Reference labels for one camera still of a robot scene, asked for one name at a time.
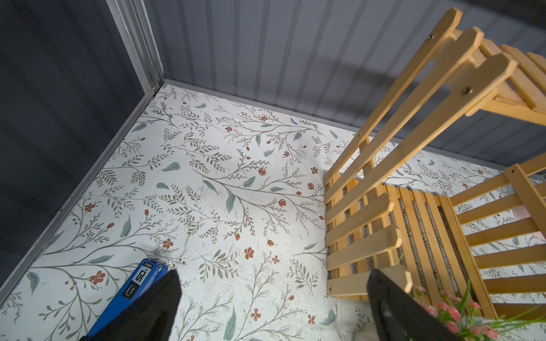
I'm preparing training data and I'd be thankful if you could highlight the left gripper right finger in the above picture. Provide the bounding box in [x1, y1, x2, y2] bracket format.
[367, 269, 459, 341]

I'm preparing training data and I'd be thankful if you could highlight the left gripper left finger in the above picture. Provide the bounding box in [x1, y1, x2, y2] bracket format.
[81, 270, 181, 340]

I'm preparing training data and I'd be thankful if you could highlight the pink flower pot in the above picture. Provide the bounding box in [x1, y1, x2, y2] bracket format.
[402, 254, 545, 340]

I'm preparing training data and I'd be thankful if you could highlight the wooden two-tier plant rack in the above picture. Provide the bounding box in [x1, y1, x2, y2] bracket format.
[324, 8, 545, 321]

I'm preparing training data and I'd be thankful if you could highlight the blue stapler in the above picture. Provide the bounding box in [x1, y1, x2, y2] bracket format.
[87, 259, 169, 337]

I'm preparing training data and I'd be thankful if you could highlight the floral table mat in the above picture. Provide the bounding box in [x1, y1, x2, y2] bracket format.
[1, 84, 375, 340]

